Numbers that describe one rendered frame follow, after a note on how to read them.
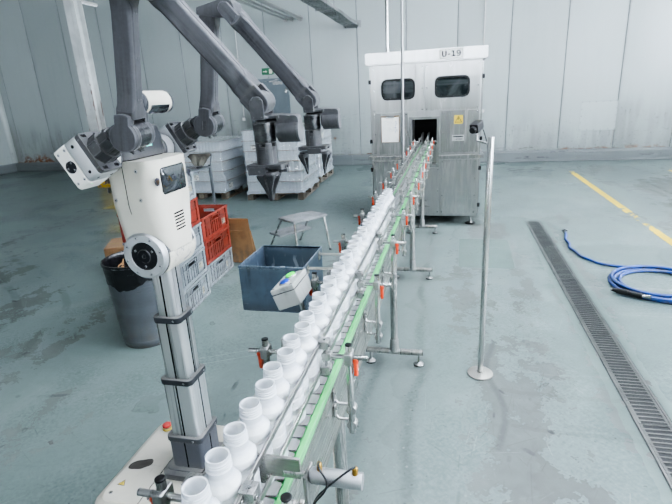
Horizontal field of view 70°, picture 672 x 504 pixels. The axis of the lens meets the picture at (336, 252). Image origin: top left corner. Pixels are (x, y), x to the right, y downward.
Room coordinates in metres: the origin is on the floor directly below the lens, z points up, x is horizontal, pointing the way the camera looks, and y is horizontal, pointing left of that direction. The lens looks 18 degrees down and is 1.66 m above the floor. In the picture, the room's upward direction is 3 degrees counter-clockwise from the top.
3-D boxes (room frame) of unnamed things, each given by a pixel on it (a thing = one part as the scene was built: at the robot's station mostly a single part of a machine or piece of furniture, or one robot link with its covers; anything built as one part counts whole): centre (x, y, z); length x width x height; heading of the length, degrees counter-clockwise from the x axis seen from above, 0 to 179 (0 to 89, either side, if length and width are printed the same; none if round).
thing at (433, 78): (6.74, -1.34, 1.05); 1.60 x 1.40 x 2.10; 166
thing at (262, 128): (1.28, 0.16, 1.57); 0.07 x 0.06 x 0.07; 78
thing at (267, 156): (1.29, 0.17, 1.51); 0.10 x 0.07 x 0.07; 76
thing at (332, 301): (1.22, 0.03, 1.08); 0.06 x 0.06 x 0.17
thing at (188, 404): (1.61, 0.61, 0.49); 0.13 x 0.13 x 0.40; 76
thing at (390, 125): (6.09, -0.75, 1.22); 0.23 x 0.03 x 0.32; 76
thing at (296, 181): (8.68, 0.86, 0.59); 1.24 x 1.03 x 1.17; 168
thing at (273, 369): (0.82, 0.14, 1.08); 0.06 x 0.06 x 0.17
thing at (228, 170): (9.11, 2.19, 0.50); 1.23 x 1.05 x 1.00; 164
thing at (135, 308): (3.25, 1.43, 0.32); 0.45 x 0.45 x 0.64
